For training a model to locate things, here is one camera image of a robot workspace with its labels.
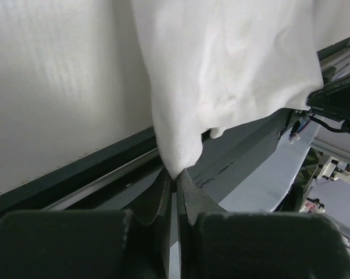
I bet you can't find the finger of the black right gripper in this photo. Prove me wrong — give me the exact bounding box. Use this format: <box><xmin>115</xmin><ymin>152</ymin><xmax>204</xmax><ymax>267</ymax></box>
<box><xmin>306</xmin><ymin>74</ymin><xmax>350</xmax><ymax>120</ymax></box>

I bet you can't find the white t shirt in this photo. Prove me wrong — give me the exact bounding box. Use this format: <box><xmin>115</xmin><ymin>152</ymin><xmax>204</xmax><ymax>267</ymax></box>
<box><xmin>131</xmin><ymin>1</ymin><xmax>350</xmax><ymax>178</ymax></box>

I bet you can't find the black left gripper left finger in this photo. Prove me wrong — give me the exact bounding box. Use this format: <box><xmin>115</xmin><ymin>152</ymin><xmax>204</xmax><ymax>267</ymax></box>
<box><xmin>0</xmin><ymin>169</ymin><xmax>172</xmax><ymax>278</ymax></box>

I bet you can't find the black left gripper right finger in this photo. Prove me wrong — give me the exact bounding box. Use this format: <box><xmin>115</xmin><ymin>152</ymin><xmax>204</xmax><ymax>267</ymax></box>
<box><xmin>176</xmin><ymin>171</ymin><xmax>350</xmax><ymax>278</ymax></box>

